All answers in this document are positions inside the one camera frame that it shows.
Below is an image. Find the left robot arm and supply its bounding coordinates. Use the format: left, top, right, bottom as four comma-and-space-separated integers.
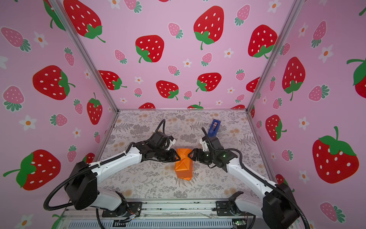
65, 131, 180, 214

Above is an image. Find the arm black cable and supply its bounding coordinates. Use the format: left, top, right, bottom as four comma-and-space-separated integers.
43, 119, 166, 229
201, 127, 311, 229

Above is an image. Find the aluminium front frame rail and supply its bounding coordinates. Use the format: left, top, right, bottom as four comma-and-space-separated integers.
57, 199, 268, 229

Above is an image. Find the right aluminium corner post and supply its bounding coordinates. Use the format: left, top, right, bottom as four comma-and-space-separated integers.
246, 0, 305, 114

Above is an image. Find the blue tape dispenser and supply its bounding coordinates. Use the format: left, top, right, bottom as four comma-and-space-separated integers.
207, 119, 221, 137

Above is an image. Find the aluminium corner post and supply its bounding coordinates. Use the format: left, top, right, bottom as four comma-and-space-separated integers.
246, 0, 305, 114
50, 0, 119, 114

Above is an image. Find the orange wrapping paper sheet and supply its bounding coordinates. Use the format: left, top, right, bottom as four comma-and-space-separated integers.
175, 148, 193, 181

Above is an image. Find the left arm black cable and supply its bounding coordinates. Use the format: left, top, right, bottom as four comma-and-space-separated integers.
43, 119, 166, 229

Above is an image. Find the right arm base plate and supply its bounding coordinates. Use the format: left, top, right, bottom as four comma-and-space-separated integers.
212, 200, 253, 217

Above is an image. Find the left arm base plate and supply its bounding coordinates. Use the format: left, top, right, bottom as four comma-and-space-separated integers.
102, 201, 143, 218

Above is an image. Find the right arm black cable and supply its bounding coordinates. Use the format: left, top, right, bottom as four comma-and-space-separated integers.
201, 127, 311, 229

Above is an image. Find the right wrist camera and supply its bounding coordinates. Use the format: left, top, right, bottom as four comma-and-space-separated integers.
200, 136, 209, 152

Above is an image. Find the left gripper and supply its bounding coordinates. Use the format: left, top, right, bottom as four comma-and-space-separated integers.
154, 149, 182, 163

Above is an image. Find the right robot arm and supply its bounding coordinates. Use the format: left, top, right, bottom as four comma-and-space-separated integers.
188, 137, 300, 229

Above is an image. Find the left aluminium corner post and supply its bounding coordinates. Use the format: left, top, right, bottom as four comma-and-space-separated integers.
50, 0, 119, 114

